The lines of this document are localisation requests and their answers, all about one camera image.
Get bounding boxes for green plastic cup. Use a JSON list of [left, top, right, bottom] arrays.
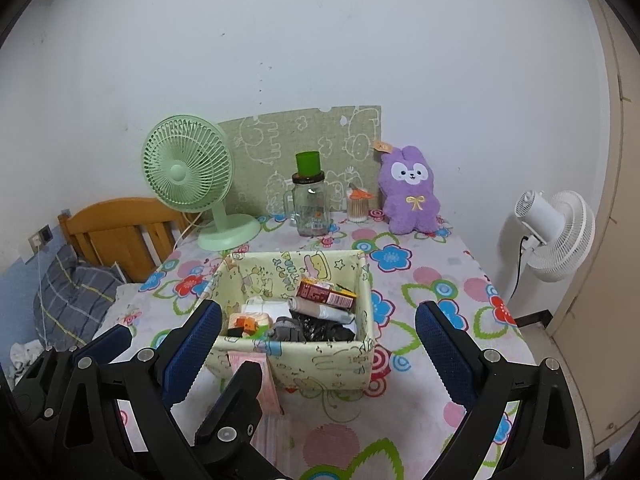
[[295, 151, 321, 178]]

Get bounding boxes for beige door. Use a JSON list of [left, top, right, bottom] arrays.
[[548, 0, 639, 453]]

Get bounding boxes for wall power socket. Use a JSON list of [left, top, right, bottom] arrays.
[[27, 224, 53, 255]]

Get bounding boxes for blue plaid pillow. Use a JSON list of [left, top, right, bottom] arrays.
[[34, 245, 126, 351]]

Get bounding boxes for cartoon fabric storage box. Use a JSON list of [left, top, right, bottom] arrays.
[[204, 250, 375, 390]]

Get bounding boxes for clear plastic sleeve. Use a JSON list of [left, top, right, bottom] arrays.
[[250, 412, 312, 479]]

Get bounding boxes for cotton swab jar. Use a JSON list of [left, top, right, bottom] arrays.
[[346, 183, 373, 223]]

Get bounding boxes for grey drawstring pouch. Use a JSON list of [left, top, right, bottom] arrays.
[[267, 316, 306, 342]]

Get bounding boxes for green desk fan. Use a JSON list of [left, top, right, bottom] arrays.
[[141, 115, 260, 252]]

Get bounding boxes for white standing fan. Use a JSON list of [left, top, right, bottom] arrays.
[[497, 190, 599, 320]]

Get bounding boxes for pink paper packet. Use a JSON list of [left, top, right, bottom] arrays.
[[228, 351, 283, 415]]

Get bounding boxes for beige cloth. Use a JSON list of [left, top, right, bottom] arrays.
[[288, 296, 355, 325]]

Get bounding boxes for purple bunny plush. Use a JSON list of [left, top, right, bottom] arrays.
[[378, 145, 440, 235]]

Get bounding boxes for glass mason jar mug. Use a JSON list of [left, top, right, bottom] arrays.
[[283, 171, 331, 237]]

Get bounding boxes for white foam pad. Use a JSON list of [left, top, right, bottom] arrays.
[[241, 296, 291, 321]]

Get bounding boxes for cartoon animal carton box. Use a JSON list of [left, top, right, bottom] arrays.
[[296, 276, 357, 310]]

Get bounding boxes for black plastic bag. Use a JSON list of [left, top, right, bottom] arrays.
[[292, 312, 356, 342]]

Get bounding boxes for wooden bed headboard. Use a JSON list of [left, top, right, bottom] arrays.
[[58, 197, 195, 283]]

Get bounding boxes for green cartoon cardboard panel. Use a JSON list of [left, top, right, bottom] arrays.
[[214, 104, 383, 219]]

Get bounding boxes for orange green tissue pack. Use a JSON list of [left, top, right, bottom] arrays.
[[227, 312, 272, 339]]

